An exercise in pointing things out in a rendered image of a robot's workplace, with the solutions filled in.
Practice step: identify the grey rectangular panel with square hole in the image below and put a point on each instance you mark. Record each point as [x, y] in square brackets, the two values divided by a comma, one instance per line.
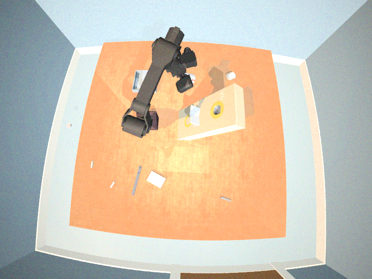
[220, 112]

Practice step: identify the white cylinder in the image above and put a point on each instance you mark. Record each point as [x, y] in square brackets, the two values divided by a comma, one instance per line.
[230, 76]
[192, 77]

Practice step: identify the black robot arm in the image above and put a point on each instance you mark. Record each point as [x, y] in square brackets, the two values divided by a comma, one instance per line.
[164, 55]

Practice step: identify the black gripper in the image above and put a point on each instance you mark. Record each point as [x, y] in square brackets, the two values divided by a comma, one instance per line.
[185, 82]

